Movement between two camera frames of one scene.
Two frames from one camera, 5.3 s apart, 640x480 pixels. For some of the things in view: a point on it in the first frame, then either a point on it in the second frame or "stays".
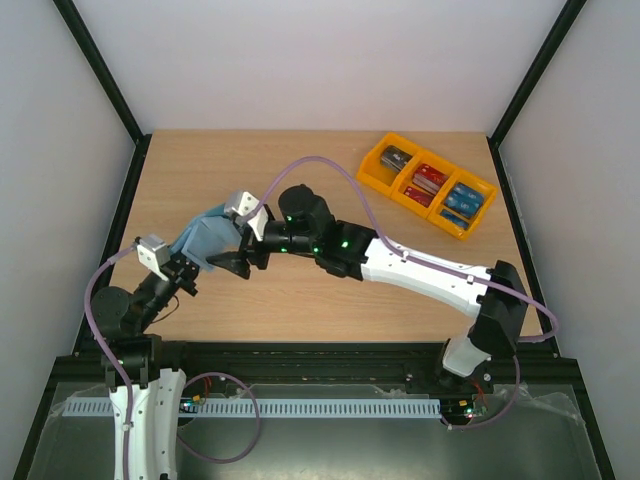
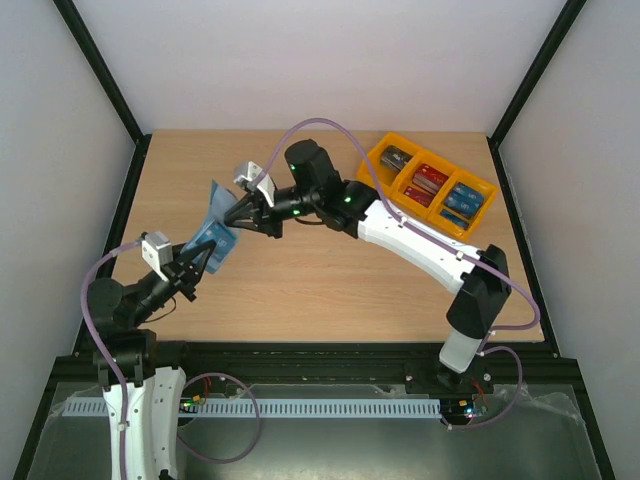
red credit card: x=419 y=196 stays
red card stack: x=429 y=178 stays
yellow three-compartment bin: x=449 y=196 stays
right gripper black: x=255 y=252 → x=265 y=214
